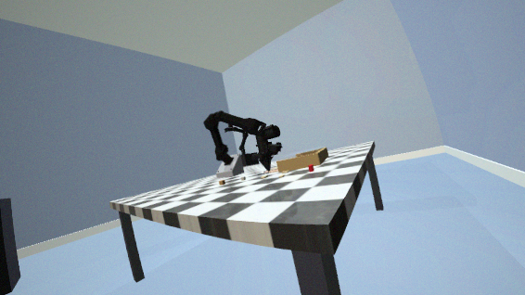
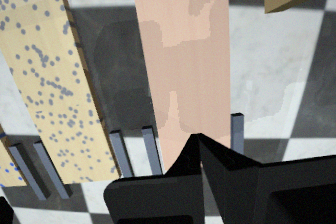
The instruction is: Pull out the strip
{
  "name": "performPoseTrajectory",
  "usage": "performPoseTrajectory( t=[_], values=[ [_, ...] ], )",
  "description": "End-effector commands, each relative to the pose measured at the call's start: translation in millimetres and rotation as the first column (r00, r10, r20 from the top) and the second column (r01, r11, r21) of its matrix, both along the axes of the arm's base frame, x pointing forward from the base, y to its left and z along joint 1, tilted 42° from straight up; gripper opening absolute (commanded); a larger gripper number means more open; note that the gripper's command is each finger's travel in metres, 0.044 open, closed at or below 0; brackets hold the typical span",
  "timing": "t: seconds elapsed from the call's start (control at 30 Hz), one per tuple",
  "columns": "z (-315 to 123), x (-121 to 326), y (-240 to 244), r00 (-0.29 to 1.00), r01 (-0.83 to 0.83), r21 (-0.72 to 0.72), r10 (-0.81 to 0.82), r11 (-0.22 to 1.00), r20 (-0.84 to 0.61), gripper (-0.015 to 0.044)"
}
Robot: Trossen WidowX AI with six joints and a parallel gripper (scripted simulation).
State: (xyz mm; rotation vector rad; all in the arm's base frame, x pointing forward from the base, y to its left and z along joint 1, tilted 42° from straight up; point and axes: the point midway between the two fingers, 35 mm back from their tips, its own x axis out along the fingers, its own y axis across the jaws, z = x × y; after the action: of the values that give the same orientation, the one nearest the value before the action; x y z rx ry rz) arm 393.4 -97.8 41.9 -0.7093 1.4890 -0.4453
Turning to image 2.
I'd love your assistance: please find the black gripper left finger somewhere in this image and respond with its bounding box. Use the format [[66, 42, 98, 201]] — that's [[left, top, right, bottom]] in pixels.
[[103, 134, 205, 224]]

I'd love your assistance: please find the pale pink strip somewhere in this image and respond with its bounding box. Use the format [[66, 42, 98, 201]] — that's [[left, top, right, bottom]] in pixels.
[[134, 0, 230, 170]]

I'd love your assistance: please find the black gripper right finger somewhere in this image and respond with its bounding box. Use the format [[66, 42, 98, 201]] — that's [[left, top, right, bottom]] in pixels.
[[196, 133, 336, 224]]

